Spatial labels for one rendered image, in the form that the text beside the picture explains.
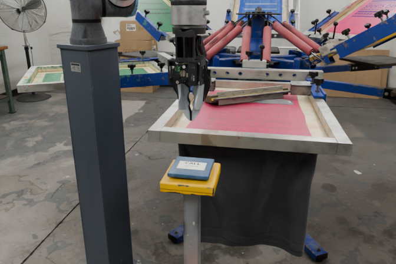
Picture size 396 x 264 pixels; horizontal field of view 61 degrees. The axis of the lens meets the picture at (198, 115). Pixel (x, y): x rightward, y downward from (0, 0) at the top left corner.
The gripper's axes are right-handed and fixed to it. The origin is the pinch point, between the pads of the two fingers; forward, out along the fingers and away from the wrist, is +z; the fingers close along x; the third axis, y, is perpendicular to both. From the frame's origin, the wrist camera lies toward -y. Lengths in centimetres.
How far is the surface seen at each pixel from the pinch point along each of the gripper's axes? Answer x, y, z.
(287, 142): 24.1, -17.2, 12.3
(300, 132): 29.4, -32.9, 14.9
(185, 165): -1.5, 0.5, 13.3
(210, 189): 5.5, 6.5, 15.7
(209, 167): 4.3, 0.0, 13.4
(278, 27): 25, -145, -12
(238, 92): 7, -65, 10
